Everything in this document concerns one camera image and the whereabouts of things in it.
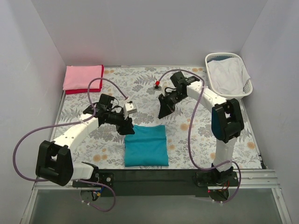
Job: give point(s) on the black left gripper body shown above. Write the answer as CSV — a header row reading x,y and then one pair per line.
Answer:
x,y
122,122

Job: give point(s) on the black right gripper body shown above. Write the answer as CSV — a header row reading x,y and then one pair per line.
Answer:
x,y
170,99

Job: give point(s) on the teal t shirt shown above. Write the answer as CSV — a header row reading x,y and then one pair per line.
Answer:
x,y
147,147

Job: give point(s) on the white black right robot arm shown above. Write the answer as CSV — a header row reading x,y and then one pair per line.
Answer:
x,y
226,123

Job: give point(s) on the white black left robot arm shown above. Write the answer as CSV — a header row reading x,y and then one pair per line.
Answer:
x,y
54,161

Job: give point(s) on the white t shirt in basket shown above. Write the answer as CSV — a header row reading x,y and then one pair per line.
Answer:
x,y
227,76

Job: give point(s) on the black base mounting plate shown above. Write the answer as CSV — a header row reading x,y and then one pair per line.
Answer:
x,y
162,182

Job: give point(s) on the pink folded t shirt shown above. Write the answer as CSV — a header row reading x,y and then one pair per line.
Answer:
x,y
77,78

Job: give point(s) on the white laundry basket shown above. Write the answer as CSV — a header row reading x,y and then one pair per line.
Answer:
x,y
248,88

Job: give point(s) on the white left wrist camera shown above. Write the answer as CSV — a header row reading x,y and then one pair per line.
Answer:
x,y
129,108

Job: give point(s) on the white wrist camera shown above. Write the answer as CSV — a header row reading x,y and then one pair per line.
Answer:
x,y
160,87
129,108

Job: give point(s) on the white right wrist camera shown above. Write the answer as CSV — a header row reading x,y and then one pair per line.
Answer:
x,y
160,87

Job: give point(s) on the aluminium frame rail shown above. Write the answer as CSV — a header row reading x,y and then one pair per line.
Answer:
x,y
162,197

